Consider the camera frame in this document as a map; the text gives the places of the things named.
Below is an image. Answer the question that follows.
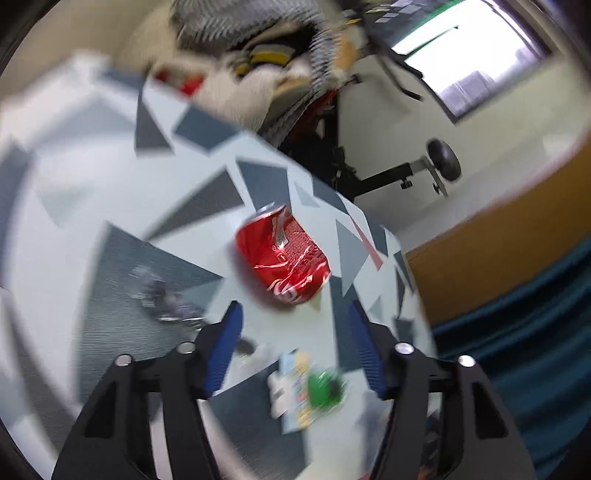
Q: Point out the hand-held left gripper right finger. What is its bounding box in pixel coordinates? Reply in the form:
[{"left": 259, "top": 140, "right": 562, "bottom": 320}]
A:
[{"left": 347, "top": 301, "right": 539, "bottom": 480}]

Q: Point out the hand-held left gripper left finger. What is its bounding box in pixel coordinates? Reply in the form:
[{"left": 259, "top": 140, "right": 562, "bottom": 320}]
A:
[{"left": 51, "top": 300, "right": 245, "bottom": 480}]

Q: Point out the crushed red soda can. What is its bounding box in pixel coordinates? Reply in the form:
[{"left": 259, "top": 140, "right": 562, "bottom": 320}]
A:
[{"left": 235, "top": 203, "right": 332, "bottom": 308}]

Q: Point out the small clear plastic wrapper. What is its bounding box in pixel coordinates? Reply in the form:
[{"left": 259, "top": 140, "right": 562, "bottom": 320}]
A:
[{"left": 131, "top": 265, "right": 206, "bottom": 326}]

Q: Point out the wooden panel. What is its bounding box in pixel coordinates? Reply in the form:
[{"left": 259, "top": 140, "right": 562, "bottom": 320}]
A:
[{"left": 406, "top": 138, "right": 591, "bottom": 325}]

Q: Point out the teal cloth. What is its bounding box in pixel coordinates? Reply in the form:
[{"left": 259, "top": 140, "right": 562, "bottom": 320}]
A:
[{"left": 431, "top": 251, "right": 591, "bottom": 480}]

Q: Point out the geometric patterned tablecloth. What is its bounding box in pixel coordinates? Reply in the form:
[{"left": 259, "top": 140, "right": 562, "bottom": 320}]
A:
[{"left": 0, "top": 51, "right": 439, "bottom": 480}]

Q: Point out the red cloth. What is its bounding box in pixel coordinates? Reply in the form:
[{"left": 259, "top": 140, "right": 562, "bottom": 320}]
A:
[{"left": 281, "top": 88, "right": 339, "bottom": 149}]

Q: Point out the red and white packet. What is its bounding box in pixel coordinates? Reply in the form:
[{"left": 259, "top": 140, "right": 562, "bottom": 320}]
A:
[{"left": 154, "top": 65, "right": 206, "bottom": 97}]

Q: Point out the dark jacket with yellow stripe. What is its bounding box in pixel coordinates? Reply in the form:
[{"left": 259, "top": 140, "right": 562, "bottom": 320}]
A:
[{"left": 231, "top": 44, "right": 302, "bottom": 77}]

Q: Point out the window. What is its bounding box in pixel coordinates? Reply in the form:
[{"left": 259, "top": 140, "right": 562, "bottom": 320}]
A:
[{"left": 392, "top": 0, "right": 553, "bottom": 123}]

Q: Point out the person in striped clothing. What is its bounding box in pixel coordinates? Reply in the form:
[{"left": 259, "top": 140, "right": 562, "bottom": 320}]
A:
[{"left": 171, "top": 0, "right": 343, "bottom": 85}]

